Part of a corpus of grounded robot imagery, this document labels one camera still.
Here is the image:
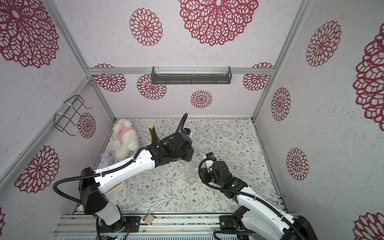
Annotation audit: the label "black wire wall basket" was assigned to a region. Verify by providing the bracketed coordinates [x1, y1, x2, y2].
[53, 95, 92, 137]

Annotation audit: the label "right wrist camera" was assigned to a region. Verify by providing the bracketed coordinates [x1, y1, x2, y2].
[206, 153, 217, 163]

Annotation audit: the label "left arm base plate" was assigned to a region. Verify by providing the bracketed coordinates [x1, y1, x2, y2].
[97, 216, 141, 233]

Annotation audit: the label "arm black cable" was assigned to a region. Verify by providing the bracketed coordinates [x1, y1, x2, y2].
[197, 157, 307, 240]
[52, 113, 189, 240]

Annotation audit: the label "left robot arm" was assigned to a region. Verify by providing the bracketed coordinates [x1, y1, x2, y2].
[79, 128, 194, 226]

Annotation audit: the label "dark green wine bottle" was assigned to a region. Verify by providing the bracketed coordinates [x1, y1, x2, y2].
[149, 124, 160, 144]

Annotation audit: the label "white plush toy pink shirt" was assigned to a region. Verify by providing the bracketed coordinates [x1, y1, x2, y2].
[111, 119, 139, 160]

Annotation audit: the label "small purple capped jar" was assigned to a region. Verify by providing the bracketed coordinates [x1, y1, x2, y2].
[101, 152, 116, 166]

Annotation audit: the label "small wooden block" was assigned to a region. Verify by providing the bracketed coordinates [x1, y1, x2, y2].
[143, 213, 156, 226]

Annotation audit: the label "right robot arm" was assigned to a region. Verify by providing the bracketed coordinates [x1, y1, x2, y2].
[198, 158, 318, 240]

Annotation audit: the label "clear bottle with red label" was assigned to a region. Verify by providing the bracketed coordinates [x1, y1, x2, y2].
[183, 160, 199, 185]

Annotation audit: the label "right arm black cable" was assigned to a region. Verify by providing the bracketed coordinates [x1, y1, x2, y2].
[197, 157, 307, 240]

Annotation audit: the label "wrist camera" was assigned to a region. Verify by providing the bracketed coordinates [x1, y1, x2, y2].
[183, 128, 191, 136]
[206, 153, 217, 163]

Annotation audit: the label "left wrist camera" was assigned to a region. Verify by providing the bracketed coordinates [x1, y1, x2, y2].
[183, 128, 191, 136]

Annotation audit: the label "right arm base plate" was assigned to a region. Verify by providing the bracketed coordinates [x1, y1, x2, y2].
[219, 215, 247, 231]

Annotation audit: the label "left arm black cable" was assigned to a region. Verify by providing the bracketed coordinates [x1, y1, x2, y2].
[52, 113, 189, 240]

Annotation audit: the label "black wall shelf rack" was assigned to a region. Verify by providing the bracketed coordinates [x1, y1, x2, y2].
[151, 67, 233, 85]

